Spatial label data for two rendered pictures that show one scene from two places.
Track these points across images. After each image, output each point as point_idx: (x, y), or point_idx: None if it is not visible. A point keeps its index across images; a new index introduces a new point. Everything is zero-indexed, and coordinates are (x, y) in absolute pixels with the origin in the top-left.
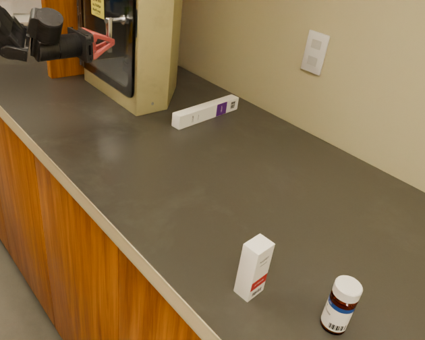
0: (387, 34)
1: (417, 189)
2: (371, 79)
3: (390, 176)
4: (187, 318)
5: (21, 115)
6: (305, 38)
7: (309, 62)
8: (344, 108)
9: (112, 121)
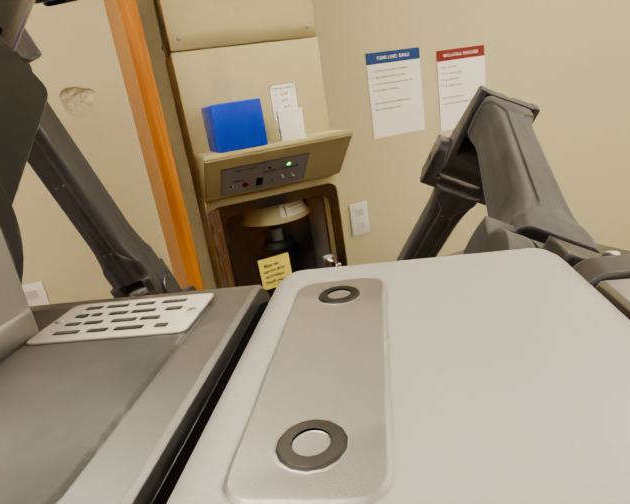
0: (401, 179)
1: (463, 250)
2: (403, 211)
3: (448, 255)
4: None
5: None
6: (346, 213)
7: (359, 227)
8: (395, 240)
9: None
